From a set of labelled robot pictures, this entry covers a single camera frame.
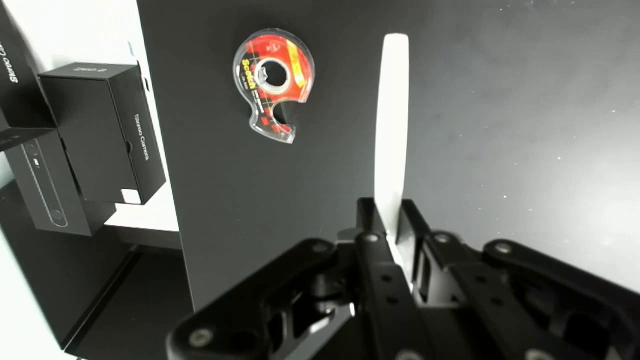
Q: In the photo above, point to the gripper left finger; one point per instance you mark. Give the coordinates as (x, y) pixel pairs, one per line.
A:
(370, 280)

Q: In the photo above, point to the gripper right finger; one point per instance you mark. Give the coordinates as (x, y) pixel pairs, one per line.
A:
(500, 295)

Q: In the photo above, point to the clear tape dispenser with red roll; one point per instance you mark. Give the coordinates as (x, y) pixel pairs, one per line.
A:
(272, 82)

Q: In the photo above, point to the stack of black boxes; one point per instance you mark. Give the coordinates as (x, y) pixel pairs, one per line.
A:
(75, 140)

